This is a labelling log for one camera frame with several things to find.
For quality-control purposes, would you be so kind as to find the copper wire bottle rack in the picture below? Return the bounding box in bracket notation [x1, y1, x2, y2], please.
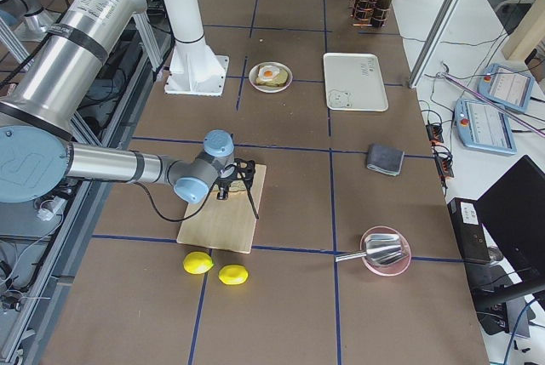
[350, 0, 390, 28]

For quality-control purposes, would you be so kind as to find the grey folded cloth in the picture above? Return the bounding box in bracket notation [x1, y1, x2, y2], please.
[366, 143, 404, 176]

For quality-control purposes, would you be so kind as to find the blue teach pendant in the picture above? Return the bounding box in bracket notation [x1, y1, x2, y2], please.
[455, 98, 517, 156]
[478, 64, 535, 113]

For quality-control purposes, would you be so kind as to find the bread slice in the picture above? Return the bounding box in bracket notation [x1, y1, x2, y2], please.
[229, 180, 247, 192]
[255, 69, 289, 87]

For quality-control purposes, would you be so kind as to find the white bear tray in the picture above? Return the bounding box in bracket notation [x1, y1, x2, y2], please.
[323, 53, 388, 112]

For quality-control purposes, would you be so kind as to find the black monitor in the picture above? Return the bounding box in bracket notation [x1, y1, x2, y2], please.
[476, 155, 544, 278]

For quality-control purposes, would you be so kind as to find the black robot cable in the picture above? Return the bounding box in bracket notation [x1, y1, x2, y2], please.
[135, 180, 214, 223]

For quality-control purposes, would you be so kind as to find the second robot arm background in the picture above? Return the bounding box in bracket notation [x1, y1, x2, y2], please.
[1, 0, 55, 42]

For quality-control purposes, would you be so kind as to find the aluminium frame post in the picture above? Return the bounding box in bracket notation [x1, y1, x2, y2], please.
[408, 0, 461, 88]

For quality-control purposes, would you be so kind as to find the blue teach pendant near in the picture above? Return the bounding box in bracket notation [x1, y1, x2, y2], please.
[455, 98, 517, 156]

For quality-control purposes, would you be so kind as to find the wooden cutting board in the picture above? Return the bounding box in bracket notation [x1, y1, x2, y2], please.
[176, 191, 257, 254]

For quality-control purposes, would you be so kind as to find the pink white stick tool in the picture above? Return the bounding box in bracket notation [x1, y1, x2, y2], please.
[439, 67, 545, 136]

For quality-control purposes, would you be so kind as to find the bread slice top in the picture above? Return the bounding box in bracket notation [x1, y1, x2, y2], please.
[229, 180, 247, 192]

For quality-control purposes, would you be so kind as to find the white round plate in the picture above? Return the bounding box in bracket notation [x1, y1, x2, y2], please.
[249, 62, 293, 93]

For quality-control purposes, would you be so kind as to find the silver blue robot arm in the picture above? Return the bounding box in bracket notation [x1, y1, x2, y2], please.
[1, 0, 242, 204]

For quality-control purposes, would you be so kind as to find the pink bowl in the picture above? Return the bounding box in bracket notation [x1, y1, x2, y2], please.
[359, 226, 412, 277]

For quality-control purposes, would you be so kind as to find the metal scoop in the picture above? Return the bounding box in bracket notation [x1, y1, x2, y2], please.
[335, 233, 407, 266]

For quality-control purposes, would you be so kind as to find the yellow lemon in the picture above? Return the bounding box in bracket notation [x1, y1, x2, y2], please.
[218, 265, 249, 285]
[182, 251, 215, 275]

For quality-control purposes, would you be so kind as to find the yellow lemon left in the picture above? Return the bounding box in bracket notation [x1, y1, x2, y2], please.
[182, 251, 215, 275]

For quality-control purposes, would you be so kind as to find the blue teach pendant far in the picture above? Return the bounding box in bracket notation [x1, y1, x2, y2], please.
[478, 64, 535, 113]

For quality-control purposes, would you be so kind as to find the yellow lemon right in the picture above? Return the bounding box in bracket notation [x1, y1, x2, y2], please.
[218, 265, 249, 285]

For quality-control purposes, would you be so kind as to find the fried egg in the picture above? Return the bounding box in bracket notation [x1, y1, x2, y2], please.
[258, 65, 280, 81]

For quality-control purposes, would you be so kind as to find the black computer box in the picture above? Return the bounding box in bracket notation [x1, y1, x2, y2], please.
[448, 197, 490, 265]

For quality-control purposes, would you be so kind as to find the bread slice bottom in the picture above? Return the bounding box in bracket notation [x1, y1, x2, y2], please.
[255, 69, 289, 87]

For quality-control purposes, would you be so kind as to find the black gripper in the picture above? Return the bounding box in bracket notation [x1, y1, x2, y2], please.
[215, 158, 259, 220]

